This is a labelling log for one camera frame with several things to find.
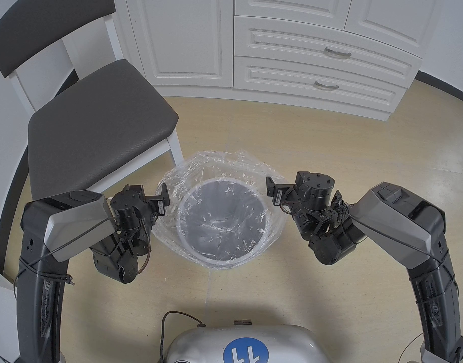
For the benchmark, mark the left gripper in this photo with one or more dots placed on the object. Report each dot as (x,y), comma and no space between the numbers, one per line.
(127,210)

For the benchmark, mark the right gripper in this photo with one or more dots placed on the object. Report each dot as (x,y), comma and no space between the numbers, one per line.
(316,191)

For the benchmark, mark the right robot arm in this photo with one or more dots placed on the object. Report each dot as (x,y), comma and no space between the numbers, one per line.
(432,278)

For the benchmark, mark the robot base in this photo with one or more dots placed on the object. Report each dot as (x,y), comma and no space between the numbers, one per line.
(201,344)

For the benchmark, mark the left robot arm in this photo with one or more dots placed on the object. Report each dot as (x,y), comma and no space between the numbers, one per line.
(38,297)

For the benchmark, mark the clear plastic bag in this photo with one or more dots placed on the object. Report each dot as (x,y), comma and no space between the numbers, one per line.
(201,165)

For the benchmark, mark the white trash bin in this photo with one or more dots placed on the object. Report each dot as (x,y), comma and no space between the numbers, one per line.
(223,264)

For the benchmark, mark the white chair with grey seat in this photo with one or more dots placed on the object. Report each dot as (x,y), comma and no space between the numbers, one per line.
(102,127)

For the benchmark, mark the white wardrobe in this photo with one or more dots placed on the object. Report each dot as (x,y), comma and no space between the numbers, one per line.
(292,32)

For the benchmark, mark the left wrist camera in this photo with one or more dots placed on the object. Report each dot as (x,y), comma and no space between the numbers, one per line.
(163,199)

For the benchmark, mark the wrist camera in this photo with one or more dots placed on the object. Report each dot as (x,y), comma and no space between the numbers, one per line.
(276,191)
(163,199)

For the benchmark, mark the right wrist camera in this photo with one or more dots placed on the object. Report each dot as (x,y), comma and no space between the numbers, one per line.
(276,191)

